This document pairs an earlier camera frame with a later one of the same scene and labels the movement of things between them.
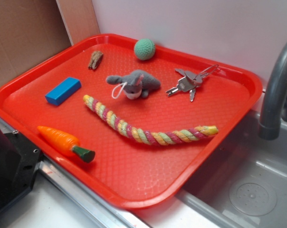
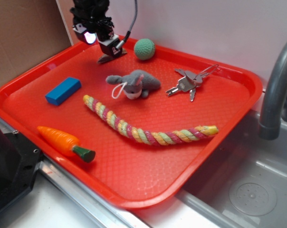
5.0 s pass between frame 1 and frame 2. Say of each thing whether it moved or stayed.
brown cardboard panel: stayed
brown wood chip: moved
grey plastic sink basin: stayed
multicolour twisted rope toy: stayed
